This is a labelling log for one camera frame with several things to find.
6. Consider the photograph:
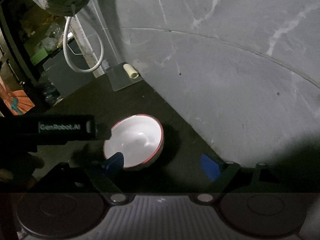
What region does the green box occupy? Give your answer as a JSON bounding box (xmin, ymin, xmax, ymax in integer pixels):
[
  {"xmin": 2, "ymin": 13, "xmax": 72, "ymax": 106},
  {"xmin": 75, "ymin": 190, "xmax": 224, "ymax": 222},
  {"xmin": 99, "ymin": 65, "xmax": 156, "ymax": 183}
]
[{"xmin": 30, "ymin": 48, "xmax": 48, "ymax": 65}]

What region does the orange patterned cloth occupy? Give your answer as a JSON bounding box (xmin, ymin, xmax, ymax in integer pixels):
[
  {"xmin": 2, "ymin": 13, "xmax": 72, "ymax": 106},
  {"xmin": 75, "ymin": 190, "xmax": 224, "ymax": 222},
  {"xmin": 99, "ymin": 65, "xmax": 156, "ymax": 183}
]
[{"xmin": 0, "ymin": 79, "xmax": 35, "ymax": 115}]

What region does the white hose loop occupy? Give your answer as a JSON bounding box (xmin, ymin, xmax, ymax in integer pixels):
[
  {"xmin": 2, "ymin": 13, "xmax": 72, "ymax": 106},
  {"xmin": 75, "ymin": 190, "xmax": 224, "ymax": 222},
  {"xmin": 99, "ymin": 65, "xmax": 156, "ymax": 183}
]
[{"xmin": 62, "ymin": 16, "xmax": 105, "ymax": 74}]

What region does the dark cabinet box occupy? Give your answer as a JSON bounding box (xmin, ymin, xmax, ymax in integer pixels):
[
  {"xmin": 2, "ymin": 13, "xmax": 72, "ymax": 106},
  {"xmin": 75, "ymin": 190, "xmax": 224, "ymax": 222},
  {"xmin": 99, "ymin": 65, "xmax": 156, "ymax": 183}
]
[{"xmin": 43, "ymin": 40, "xmax": 95, "ymax": 98}]

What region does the white bowl red rim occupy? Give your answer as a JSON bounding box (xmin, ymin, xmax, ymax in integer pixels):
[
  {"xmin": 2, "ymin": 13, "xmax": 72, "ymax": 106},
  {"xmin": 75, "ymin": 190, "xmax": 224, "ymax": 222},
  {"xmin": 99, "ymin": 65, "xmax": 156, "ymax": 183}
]
[{"xmin": 103, "ymin": 114, "xmax": 164, "ymax": 169}]

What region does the cleaver with cream handle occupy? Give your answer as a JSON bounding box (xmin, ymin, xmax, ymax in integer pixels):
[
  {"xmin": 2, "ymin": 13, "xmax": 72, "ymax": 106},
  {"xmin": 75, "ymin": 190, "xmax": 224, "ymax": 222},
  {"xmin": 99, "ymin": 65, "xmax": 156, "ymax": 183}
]
[{"xmin": 101, "ymin": 60, "xmax": 143, "ymax": 92}]

